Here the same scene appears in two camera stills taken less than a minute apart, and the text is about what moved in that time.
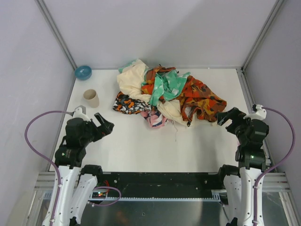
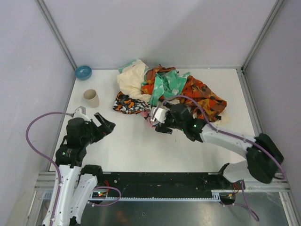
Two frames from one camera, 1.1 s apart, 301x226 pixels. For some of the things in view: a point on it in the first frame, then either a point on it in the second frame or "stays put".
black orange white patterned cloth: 125,104 stays put
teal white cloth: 168,85 stays put
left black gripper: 99,128 stays put
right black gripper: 232,120 -> 165,121
